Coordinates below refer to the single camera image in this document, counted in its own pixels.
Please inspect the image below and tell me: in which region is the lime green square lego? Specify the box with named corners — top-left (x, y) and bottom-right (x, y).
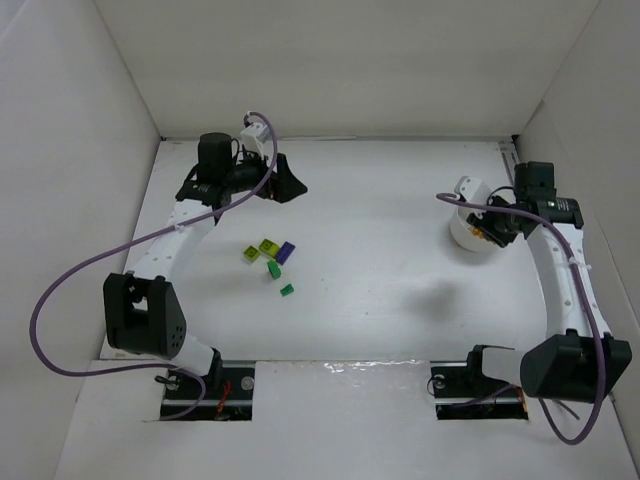
top-left (243, 246), bottom-right (261, 263)

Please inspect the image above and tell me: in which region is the yellow striped curved lego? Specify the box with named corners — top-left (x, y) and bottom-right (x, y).
top-left (470, 227), bottom-right (488, 241)

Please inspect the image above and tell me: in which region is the lime green lego with swirl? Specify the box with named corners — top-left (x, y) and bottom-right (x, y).
top-left (259, 239), bottom-right (280, 258)

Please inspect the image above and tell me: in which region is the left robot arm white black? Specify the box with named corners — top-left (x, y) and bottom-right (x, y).
top-left (103, 122), bottom-right (308, 383)

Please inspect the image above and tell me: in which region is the white round divided container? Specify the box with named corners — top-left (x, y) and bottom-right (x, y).
top-left (449, 200), bottom-right (500, 255)

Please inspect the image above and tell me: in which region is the purple lego plate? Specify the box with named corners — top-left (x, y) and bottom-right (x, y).
top-left (275, 241), bottom-right (296, 265)

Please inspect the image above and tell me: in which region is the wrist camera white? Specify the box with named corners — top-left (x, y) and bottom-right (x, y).
top-left (240, 122), bottom-right (272, 157)
top-left (454, 176), bottom-right (491, 220)

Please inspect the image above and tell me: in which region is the dark green curved lego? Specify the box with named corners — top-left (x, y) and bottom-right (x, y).
top-left (267, 260), bottom-right (282, 279)

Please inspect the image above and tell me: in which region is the small dark green lego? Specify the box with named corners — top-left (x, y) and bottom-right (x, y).
top-left (280, 284), bottom-right (294, 297)

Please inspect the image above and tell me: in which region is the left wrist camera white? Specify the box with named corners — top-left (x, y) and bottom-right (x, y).
top-left (240, 122), bottom-right (272, 157)

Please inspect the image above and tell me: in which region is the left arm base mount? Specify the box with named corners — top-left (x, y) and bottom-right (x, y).
top-left (154, 361), bottom-right (256, 422)

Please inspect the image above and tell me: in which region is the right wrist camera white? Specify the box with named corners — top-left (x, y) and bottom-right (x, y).
top-left (454, 176), bottom-right (491, 220)

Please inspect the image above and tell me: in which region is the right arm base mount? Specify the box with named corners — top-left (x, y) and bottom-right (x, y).
top-left (427, 362), bottom-right (529, 421)

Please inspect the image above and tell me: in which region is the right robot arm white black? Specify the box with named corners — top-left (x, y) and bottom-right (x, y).
top-left (455, 162), bottom-right (632, 403)

